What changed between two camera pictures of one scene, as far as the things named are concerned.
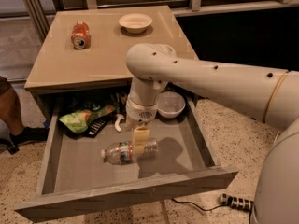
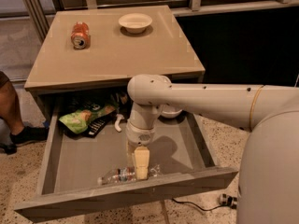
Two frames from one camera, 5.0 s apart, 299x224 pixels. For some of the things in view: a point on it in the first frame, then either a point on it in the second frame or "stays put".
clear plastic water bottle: (121, 152) → (127, 174)
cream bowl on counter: (135, 22) stays put
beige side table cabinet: (85, 50) stays put
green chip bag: (78, 120) stays put
